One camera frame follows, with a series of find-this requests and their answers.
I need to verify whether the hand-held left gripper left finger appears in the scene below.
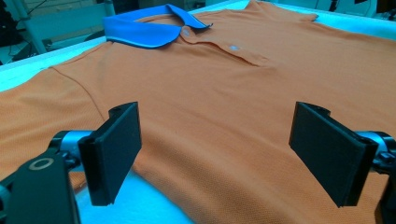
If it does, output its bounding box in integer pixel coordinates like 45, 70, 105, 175
78, 101, 143, 207

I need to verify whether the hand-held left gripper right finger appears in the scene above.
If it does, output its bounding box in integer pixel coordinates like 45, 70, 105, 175
288, 101, 379, 208

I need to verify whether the orange polo shirt blue collar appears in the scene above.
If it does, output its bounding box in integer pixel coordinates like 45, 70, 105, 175
0, 0, 396, 224

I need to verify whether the white desk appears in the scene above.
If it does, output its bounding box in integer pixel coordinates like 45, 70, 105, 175
8, 0, 118, 55

